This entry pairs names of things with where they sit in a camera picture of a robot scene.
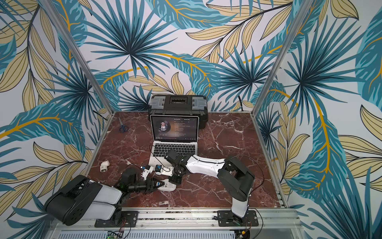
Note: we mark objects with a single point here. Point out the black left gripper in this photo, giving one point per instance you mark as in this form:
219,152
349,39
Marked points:
150,186

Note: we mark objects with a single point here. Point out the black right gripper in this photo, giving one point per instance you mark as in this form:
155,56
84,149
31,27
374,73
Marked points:
170,157

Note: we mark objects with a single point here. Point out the white wireless mouse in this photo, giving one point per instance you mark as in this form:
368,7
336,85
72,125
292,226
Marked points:
168,186

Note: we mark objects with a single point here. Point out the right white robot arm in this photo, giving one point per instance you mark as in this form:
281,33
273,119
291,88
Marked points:
176,159

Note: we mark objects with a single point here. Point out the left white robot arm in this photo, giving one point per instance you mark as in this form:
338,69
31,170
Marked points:
85,199

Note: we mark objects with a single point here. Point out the white pipe elbow fitting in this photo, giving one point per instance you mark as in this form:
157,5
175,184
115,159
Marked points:
104,166

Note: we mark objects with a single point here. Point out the silver laptop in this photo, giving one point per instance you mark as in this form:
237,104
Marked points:
177,133

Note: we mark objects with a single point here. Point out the black plastic toolbox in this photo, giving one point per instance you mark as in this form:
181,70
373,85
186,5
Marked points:
180,105

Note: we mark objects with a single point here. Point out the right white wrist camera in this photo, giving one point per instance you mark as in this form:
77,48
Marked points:
162,170

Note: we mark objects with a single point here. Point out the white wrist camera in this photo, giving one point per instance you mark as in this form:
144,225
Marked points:
146,170
162,170

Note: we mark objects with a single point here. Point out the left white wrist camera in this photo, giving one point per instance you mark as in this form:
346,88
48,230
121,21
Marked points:
146,170

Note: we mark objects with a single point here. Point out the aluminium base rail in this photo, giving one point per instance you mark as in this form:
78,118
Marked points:
193,223

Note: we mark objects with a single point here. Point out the right aluminium frame post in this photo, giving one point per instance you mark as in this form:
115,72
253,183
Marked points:
297,22

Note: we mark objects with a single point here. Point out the aluminium frame post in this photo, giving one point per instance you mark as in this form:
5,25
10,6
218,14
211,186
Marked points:
297,22
72,46

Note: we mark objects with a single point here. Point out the left aluminium frame post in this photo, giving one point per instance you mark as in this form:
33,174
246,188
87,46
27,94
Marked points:
72,46

